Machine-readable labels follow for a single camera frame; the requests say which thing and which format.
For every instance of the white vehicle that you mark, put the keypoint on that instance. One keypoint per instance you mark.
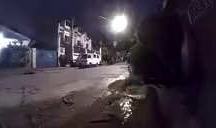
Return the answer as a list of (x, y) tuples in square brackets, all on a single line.
[(88, 60)]

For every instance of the pale multi-storey building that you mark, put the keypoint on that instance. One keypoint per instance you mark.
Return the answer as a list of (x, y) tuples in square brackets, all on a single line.
[(73, 41)]

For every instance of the street lamp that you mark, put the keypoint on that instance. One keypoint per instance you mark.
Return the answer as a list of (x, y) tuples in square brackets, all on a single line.
[(119, 23)]

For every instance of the pole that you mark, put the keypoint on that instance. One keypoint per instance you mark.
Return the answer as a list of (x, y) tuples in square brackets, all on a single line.
[(72, 40)]

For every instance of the puddle of water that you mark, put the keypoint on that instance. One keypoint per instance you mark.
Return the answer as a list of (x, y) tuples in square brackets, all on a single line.
[(126, 106)]

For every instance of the dark bush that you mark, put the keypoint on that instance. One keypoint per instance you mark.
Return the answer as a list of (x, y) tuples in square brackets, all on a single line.
[(152, 50)]

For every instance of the grey asphalt road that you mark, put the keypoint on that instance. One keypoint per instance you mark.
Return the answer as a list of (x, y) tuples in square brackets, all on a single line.
[(56, 83)]

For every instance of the low building with lit roof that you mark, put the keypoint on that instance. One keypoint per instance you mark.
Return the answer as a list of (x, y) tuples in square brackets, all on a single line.
[(11, 46)]

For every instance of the blue wall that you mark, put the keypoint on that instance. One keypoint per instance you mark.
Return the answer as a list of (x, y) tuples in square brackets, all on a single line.
[(45, 58)]

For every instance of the dark wall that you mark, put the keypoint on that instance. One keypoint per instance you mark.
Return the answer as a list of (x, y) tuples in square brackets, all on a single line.
[(196, 66)]

